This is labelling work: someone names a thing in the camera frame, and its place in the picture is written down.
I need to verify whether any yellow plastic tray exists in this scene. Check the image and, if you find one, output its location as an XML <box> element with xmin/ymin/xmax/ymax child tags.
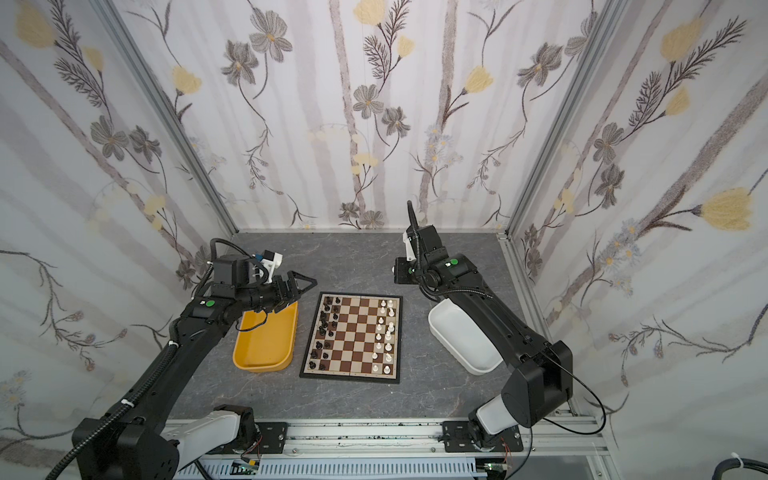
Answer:
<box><xmin>232</xmin><ymin>302</ymin><xmax>298</xmax><ymax>373</ymax></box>

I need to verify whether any brown folding chess board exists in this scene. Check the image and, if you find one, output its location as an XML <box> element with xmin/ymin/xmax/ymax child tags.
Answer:
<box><xmin>299</xmin><ymin>292</ymin><xmax>403</xmax><ymax>384</ymax></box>

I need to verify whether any white plastic tray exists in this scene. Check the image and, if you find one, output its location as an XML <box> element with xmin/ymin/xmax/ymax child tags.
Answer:
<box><xmin>428</xmin><ymin>299</ymin><xmax>503</xmax><ymax>376</ymax></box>

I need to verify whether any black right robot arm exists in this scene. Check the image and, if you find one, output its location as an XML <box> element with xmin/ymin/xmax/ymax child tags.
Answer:
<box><xmin>394</xmin><ymin>223</ymin><xmax>574</xmax><ymax>442</ymax></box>

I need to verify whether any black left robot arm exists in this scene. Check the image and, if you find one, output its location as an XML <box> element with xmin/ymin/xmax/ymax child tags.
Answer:
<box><xmin>48</xmin><ymin>254</ymin><xmax>317</xmax><ymax>479</ymax></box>

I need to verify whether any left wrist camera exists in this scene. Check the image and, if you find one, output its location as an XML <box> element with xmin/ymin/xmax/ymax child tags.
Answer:
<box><xmin>260</xmin><ymin>250</ymin><xmax>283</xmax><ymax>284</ymax></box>

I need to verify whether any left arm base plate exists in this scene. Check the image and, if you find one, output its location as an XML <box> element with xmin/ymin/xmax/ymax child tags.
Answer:
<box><xmin>251</xmin><ymin>421</ymin><xmax>289</xmax><ymax>455</ymax></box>

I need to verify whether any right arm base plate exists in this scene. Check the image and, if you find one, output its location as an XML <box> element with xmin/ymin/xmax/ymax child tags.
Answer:
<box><xmin>438</xmin><ymin>420</ymin><xmax>524</xmax><ymax>453</ymax></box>

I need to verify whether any white slotted cable duct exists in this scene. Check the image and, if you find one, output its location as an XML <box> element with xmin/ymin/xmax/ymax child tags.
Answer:
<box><xmin>200</xmin><ymin>458</ymin><xmax>487</xmax><ymax>479</ymax></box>

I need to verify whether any black left corrugated cable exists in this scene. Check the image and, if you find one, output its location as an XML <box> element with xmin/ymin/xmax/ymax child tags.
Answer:
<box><xmin>44</xmin><ymin>341</ymin><xmax>181</xmax><ymax>480</ymax></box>

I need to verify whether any aluminium mounting rail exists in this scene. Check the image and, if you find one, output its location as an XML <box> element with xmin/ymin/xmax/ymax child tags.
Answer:
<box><xmin>161</xmin><ymin>417</ymin><xmax>610</xmax><ymax>463</ymax></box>

